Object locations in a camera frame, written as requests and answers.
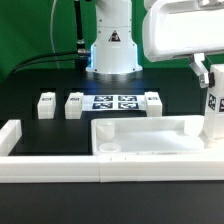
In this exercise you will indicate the black vertical pole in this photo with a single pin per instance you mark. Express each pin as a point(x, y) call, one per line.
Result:
point(80, 41)

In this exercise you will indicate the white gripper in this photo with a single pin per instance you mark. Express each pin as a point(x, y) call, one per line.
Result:
point(179, 28)

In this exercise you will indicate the fiducial marker sheet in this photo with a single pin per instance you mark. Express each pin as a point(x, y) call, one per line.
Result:
point(113, 102)

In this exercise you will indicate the white U-shaped fixture frame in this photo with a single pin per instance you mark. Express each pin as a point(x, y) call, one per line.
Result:
point(207, 164)

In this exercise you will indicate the white desk top panel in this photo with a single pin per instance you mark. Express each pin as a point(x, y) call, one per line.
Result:
point(147, 135)

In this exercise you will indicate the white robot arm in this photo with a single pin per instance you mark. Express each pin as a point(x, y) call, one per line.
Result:
point(114, 53)

